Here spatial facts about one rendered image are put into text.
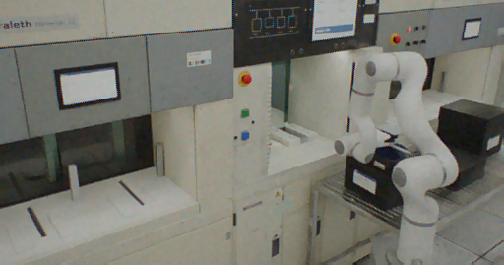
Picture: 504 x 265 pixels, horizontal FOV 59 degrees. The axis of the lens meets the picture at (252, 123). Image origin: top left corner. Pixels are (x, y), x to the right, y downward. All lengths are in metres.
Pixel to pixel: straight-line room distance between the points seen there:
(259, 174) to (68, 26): 1.05
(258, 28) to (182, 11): 0.35
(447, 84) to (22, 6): 3.04
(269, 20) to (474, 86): 2.13
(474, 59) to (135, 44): 2.65
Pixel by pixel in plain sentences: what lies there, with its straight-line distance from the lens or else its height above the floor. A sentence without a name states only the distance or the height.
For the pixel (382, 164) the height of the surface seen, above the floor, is 0.95.
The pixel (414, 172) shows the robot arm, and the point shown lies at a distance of 1.56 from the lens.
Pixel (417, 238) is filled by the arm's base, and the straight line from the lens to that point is 1.72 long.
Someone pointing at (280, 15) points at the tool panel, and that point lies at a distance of 1.90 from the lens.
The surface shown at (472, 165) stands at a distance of 2.49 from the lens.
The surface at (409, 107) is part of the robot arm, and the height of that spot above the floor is 1.33.
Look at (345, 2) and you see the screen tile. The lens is 2.17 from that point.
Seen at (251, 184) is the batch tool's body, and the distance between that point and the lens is 2.03.
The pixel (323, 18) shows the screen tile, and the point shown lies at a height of 1.57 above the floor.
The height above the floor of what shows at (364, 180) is 0.85.
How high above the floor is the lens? 1.80
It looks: 20 degrees down
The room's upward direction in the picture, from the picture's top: 1 degrees clockwise
